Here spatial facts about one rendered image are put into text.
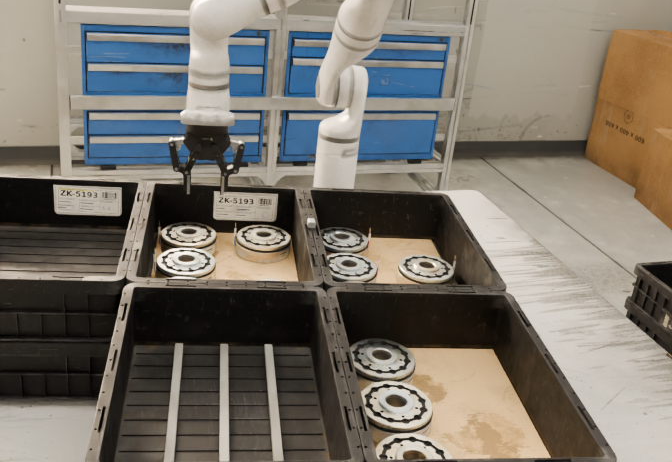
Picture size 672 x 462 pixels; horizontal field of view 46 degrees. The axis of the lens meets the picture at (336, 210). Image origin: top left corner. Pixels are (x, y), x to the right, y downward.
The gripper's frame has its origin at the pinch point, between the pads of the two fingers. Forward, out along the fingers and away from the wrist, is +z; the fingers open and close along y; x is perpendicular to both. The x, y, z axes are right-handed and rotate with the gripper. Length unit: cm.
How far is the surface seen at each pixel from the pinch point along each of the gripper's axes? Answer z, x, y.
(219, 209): 7.8, -6.7, -2.9
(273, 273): 12.7, 9.9, -12.7
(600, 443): 2, 68, -47
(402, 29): 8, -189, -80
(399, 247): 12.9, -2.0, -39.0
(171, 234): 9.6, 1.3, 6.0
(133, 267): 2.4, 27.0, 10.6
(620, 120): 68, -274, -235
